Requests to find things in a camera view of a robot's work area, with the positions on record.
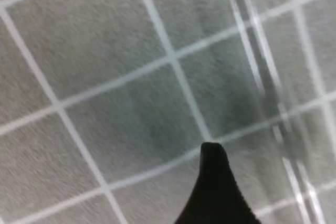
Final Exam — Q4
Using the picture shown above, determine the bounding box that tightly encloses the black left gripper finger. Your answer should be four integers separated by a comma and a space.
175, 142, 260, 223

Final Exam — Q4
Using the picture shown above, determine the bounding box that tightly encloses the clear glass test tube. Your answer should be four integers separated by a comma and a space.
230, 0, 326, 223

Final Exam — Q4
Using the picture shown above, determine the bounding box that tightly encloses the grey grid tablecloth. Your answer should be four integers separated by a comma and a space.
1, 0, 335, 223

